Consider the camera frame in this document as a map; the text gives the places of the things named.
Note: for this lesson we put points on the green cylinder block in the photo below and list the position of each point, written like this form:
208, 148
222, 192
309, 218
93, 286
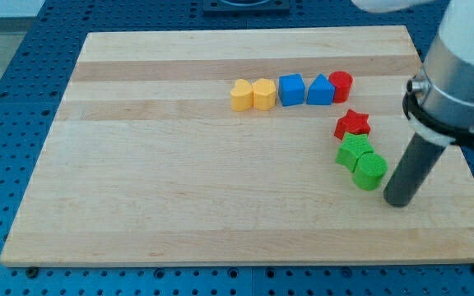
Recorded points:
369, 171

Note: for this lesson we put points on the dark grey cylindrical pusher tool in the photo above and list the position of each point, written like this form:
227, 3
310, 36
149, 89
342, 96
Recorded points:
415, 165

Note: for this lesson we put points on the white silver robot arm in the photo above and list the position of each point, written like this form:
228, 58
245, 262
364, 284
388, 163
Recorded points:
439, 103

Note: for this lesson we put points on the green star block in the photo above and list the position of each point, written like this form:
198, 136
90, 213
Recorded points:
352, 148

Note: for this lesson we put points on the red star block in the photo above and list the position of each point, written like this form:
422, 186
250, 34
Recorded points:
353, 123

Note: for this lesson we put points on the wooden board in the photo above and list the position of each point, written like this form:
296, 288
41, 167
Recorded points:
147, 164

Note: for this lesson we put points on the yellow heart block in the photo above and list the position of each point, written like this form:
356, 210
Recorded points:
241, 95

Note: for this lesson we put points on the yellow hexagon block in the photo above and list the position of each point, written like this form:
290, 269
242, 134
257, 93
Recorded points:
264, 94

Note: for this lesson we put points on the blue cube block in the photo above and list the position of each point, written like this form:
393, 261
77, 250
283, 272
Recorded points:
291, 90

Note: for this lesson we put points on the blue triangle block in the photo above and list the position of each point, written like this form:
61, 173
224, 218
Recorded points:
321, 91

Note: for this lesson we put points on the red cylinder block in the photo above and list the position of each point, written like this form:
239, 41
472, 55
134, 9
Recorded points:
342, 82

